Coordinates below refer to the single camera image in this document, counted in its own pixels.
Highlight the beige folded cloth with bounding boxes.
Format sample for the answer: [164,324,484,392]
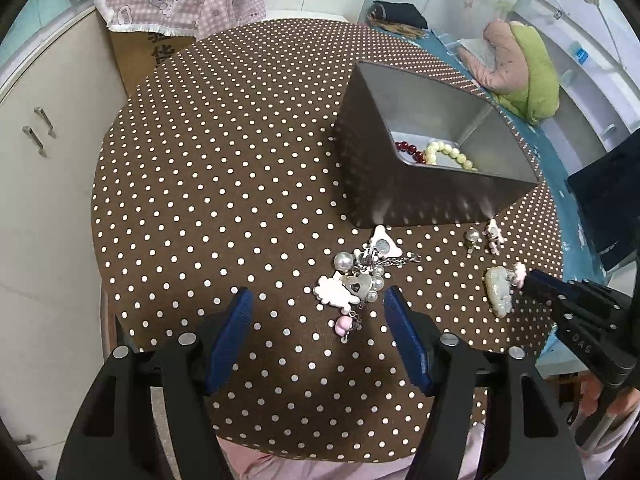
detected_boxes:
[370,20,426,38]

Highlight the silver metal tin box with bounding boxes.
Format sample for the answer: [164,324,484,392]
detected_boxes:
[336,60,541,231]

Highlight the dark red bead bracelet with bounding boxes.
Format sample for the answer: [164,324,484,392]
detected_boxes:
[394,141,427,165]

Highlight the dark navy garment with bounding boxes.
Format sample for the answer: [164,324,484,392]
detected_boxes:
[567,130,640,271]

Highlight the cream bead bracelet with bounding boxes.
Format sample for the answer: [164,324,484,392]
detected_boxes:
[422,141,480,173]

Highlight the dark folded clothes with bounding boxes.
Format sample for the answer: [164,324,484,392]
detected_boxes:
[372,1,428,28]

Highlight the pale jade pendant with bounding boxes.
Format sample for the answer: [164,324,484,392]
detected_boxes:
[484,262,528,317]

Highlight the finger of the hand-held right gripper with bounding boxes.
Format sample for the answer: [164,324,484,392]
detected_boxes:
[550,305,640,386]
[521,268,640,341]

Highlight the pearl and heart charm keychain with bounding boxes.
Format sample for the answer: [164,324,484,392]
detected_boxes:
[314,249,387,311]

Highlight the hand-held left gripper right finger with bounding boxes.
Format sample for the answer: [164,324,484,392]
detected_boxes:
[382,285,586,480]

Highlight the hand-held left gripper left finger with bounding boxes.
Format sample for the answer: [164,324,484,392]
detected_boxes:
[56,286,256,480]

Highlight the pink pillow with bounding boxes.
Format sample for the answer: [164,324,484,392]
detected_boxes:
[465,20,531,93]

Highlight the cream cabinet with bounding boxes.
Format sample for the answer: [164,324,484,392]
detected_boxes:
[0,10,131,471]

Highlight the round polka-dot table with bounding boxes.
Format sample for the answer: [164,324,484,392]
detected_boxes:
[91,18,566,463]

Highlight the white and pink figure charm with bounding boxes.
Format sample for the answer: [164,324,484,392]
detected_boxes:
[484,218,505,254]

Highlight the metal cabinet handle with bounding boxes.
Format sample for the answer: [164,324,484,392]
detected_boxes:
[34,106,56,137]
[22,126,48,157]

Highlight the person's pink clothing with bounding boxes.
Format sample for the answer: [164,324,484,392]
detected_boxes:
[215,422,481,480]

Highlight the person's right hand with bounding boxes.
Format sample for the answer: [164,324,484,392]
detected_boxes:
[580,374,640,416]

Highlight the blue bed sheet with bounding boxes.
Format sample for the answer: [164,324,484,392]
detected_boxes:
[365,2,616,381]

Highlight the white pillow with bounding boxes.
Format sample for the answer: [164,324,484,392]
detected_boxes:
[457,40,501,71]

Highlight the cardboard box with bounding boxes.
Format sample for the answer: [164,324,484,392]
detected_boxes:
[109,30,196,98]

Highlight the white bedside shelf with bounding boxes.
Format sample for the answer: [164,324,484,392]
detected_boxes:
[510,0,640,171]

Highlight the green quilt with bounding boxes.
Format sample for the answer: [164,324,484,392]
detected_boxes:
[495,21,561,126]

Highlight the light blue cupboard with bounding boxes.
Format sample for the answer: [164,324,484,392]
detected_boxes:
[0,0,101,76]

